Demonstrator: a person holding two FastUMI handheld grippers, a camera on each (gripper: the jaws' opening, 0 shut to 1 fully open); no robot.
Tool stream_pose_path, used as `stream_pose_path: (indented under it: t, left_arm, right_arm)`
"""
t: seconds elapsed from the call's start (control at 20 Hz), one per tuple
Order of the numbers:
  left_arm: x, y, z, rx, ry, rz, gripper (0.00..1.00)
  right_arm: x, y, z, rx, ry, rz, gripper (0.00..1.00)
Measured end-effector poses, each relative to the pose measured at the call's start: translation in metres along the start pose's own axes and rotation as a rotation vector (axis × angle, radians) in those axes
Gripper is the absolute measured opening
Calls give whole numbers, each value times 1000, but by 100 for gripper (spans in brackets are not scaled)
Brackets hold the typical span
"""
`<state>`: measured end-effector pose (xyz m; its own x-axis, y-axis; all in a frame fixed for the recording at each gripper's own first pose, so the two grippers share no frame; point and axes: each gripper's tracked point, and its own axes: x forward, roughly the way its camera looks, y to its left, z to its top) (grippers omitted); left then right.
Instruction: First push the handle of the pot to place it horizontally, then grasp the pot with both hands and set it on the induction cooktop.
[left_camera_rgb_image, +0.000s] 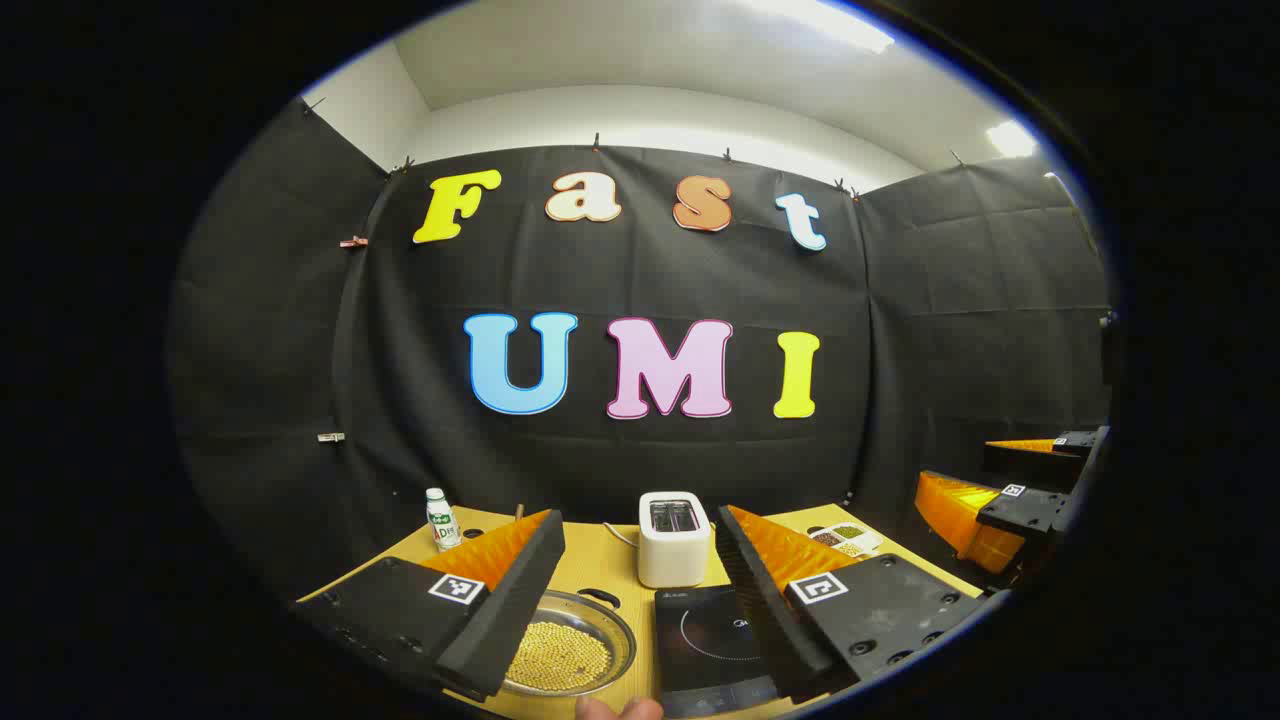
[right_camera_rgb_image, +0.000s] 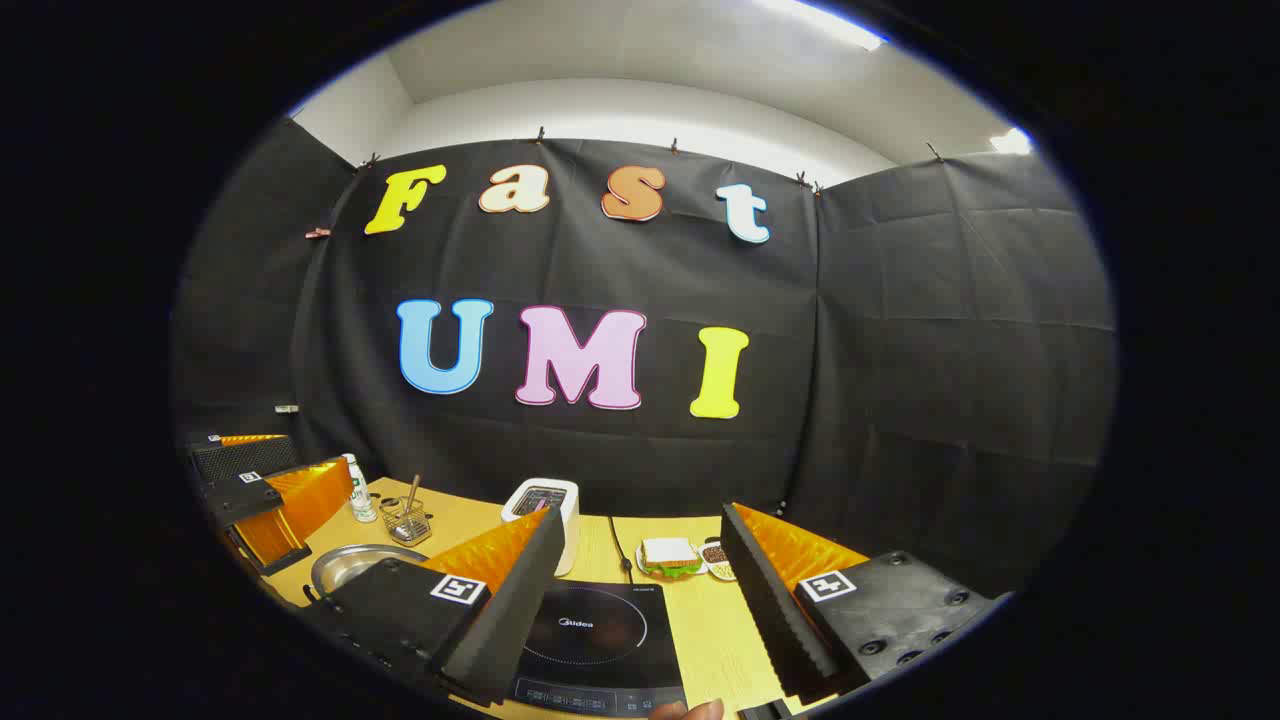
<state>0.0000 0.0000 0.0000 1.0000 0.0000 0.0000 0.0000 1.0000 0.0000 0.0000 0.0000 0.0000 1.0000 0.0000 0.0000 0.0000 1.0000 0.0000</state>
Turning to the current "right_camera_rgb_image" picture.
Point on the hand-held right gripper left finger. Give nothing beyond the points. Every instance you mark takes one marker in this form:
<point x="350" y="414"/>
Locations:
<point x="510" y="620"/>

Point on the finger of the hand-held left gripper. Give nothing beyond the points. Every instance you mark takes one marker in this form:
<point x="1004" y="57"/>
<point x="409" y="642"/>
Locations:
<point x="240" y="497"/>
<point x="240" y="458"/>

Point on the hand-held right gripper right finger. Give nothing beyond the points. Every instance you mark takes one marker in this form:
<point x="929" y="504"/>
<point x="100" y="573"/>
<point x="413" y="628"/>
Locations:
<point x="770" y="610"/>

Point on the black induction cooktop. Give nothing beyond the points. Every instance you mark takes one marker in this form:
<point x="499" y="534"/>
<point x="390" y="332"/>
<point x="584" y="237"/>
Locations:
<point x="600" y="630"/>

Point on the stainless steel pot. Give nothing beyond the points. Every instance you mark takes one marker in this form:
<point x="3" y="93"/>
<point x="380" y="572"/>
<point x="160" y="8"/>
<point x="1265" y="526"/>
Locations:
<point x="350" y="570"/>

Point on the small white bean dish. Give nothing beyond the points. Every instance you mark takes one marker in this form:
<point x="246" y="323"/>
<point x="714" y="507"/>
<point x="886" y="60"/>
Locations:
<point x="723" y="572"/>
<point x="714" y="553"/>

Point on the sandwich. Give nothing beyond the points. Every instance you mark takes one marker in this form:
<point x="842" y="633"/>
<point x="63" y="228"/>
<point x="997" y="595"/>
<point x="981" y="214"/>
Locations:
<point x="668" y="555"/>

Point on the white green-label drink bottle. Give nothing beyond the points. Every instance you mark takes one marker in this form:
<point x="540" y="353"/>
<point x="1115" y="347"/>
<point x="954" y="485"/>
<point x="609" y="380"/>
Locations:
<point x="361" y="500"/>

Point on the white toaster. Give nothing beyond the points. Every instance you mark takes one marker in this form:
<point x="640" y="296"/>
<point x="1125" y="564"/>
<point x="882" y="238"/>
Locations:
<point x="563" y="500"/>

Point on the black backdrop cloth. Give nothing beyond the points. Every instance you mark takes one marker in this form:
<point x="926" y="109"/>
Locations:
<point x="900" y="350"/>

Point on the ceiling light strip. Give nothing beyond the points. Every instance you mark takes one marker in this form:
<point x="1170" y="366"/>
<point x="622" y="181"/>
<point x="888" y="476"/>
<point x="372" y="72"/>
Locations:
<point x="1011" y="142"/>

